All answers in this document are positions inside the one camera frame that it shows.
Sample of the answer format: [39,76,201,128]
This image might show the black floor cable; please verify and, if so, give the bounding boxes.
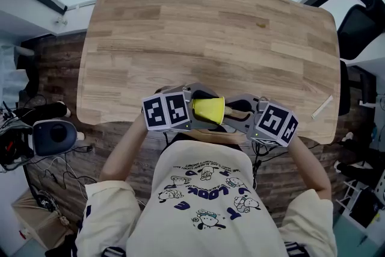
[29,144,97,190]

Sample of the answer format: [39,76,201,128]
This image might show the black office chair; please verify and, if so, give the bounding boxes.
[336,0,385,117]

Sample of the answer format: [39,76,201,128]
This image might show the white dome headset device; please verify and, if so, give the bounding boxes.
[31,119,79,157]

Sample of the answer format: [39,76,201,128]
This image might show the black equipment pile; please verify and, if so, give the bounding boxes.
[0,125,35,171]

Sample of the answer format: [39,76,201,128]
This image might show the cardboard box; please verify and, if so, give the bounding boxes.
[11,189,75,250]

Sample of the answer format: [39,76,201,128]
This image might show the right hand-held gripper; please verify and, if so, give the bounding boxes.
[224,93,299,147]

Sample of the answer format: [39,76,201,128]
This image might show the person's left forearm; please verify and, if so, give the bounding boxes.
[99,113,148,183]

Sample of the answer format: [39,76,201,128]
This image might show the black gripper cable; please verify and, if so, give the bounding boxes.
[251,141,271,190]

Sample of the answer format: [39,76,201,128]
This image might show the person's black trousers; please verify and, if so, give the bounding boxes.
[171,131,241,151]

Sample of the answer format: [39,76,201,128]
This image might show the white paper strip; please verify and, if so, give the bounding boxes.
[311,95,334,120]

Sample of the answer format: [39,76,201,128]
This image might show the cream printed shirt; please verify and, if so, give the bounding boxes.
[73,140,339,257]

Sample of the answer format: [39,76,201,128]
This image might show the black patterned pouch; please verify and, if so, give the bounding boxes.
[32,189,60,211]

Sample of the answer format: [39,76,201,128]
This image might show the yellow paper cup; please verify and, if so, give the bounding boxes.
[191,96,226,125]

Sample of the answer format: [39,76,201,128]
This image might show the person's right forearm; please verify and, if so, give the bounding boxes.
[287,134,333,199]

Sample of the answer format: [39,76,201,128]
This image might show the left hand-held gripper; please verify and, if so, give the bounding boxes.
[141,82,221,132]

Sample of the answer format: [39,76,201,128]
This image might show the white metal rack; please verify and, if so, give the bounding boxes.
[335,179,380,229]

